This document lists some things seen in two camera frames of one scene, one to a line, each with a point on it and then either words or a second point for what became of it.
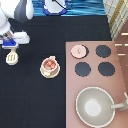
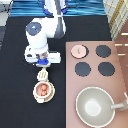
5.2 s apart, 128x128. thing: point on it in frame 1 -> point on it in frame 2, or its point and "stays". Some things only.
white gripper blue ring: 11,40 -> 41,56
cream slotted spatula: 12,57 -> 42,75
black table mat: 27,98 stays
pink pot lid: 78,51 stays
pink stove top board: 101,68 stays
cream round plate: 48,75 -> 43,92
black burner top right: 103,50 stays
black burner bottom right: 106,68 stays
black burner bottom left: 82,68 stays
